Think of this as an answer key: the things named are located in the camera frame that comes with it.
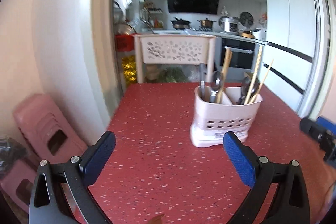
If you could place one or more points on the silver rice cooker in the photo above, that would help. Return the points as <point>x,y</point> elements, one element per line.
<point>229,26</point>

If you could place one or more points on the dark translucent plastic spoon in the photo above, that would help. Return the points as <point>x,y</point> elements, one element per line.
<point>246,83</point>

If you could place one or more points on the condiment shelf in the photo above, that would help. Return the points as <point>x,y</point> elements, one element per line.
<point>152,16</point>

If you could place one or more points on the patterned chopstick with blue end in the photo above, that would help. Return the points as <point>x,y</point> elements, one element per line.
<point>258,64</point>

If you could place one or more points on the metal bowl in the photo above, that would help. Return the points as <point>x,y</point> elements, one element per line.
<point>124,28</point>

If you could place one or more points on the white plastic utensil holder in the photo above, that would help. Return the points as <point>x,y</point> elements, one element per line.
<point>223,111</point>

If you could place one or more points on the round dark pan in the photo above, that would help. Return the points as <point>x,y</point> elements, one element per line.
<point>246,18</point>

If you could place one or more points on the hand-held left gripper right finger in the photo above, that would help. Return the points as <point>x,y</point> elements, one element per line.
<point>237,158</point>

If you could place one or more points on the copper pot with lid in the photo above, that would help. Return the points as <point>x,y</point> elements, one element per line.
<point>206,23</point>

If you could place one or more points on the cardboard box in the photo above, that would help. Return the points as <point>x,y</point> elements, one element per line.
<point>248,74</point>

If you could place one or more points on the gold foil decoration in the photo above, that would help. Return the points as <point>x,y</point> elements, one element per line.
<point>129,69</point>

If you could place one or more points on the white refrigerator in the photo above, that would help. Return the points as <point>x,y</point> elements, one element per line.
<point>296,24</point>

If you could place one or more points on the white perforated basket rack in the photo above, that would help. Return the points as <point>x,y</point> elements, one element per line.
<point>178,50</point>

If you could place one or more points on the pink plastic stool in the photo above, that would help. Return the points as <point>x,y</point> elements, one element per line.
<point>34,113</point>
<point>10,187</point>

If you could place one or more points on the green leafy vegetables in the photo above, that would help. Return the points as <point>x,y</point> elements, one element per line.
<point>172,74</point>

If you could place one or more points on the black built-in oven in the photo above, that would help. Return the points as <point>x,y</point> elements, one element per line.
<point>244,58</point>

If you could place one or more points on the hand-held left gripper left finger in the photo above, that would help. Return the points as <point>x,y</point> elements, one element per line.
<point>101,155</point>

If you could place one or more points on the white small appliance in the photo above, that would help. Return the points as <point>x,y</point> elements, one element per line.
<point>259,34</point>

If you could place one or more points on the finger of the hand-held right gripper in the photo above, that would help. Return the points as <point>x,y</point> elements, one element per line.
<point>311,127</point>
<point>328,124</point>

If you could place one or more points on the metal spoons compartment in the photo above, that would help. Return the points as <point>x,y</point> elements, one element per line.
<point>216,81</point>

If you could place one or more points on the black plastic bag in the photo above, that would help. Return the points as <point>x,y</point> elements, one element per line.
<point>10,153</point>

